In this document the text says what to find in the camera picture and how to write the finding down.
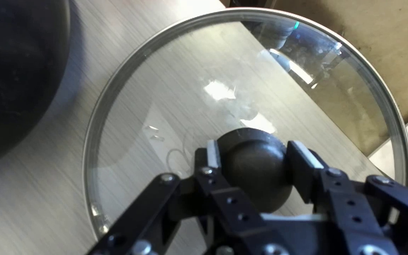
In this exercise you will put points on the glass lid with black knob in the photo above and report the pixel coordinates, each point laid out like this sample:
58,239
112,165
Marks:
190,94

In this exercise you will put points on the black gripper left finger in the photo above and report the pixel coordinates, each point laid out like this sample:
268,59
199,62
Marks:
223,203

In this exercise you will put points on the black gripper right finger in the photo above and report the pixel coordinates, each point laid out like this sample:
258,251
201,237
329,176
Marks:
350,203

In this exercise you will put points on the black cooking pot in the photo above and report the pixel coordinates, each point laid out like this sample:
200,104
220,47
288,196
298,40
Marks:
10,71

